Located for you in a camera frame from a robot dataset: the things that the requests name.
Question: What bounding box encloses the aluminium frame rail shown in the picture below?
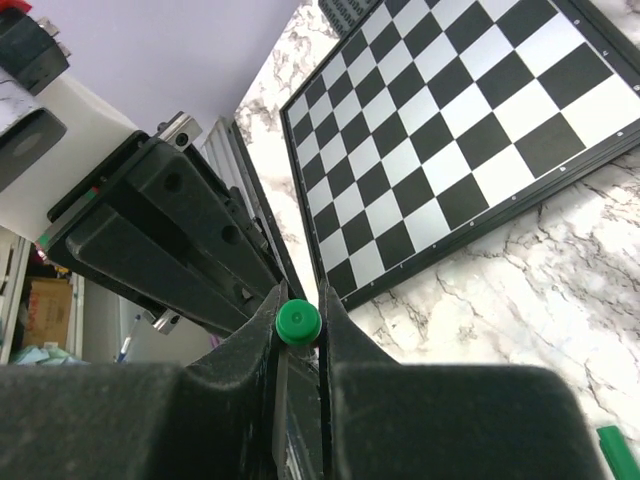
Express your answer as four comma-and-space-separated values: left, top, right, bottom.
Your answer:
203, 117, 271, 254

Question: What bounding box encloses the white green whiteboard marker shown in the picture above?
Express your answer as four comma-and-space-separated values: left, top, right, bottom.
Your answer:
272, 299, 322, 479

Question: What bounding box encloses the dark grey lego baseplate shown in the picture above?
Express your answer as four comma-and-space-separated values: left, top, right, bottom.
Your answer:
318, 0, 381, 39

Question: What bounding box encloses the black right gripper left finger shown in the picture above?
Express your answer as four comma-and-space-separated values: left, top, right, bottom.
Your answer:
1, 285, 287, 479

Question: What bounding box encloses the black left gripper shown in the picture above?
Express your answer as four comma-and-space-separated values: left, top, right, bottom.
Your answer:
44, 131, 280, 335

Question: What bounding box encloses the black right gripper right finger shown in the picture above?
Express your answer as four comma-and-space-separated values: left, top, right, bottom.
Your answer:
318, 284, 605, 479

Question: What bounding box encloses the black white chessboard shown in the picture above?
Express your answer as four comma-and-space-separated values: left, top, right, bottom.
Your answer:
280, 0, 639, 309

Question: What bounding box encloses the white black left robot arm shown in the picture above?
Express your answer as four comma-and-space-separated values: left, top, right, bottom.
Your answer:
1, 1, 284, 336

